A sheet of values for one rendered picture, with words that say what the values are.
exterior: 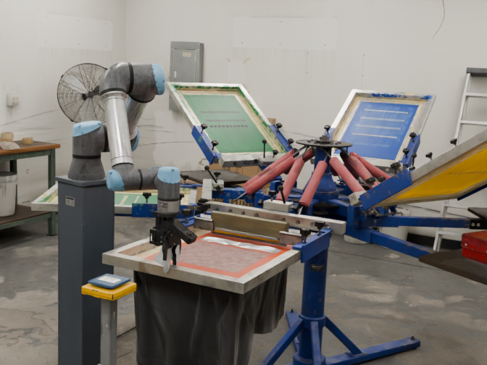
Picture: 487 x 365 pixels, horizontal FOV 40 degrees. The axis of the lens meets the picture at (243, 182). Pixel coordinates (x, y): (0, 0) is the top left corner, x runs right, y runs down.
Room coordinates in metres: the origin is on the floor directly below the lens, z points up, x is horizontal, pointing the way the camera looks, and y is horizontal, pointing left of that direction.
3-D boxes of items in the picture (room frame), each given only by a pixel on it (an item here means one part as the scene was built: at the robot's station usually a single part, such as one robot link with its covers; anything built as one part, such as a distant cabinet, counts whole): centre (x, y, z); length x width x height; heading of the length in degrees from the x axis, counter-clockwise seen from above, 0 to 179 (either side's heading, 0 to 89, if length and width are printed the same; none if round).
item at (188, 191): (3.47, 0.49, 1.05); 1.08 x 0.61 x 0.23; 93
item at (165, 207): (2.25, 0.26, 1.20); 0.08 x 0.08 x 0.05
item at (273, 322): (2.43, -0.09, 0.74); 0.46 x 0.04 x 0.42; 153
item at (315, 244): (2.66, -0.29, 0.98); 0.30 x 0.05 x 0.07; 153
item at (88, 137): (2.75, 0.65, 1.37); 0.13 x 0.12 x 0.14; 117
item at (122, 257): (2.58, 0.06, 0.97); 0.79 x 0.58 x 0.04; 153
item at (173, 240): (2.26, 0.26, 1.12); 0.09 x 0.08 x 0.12; 63
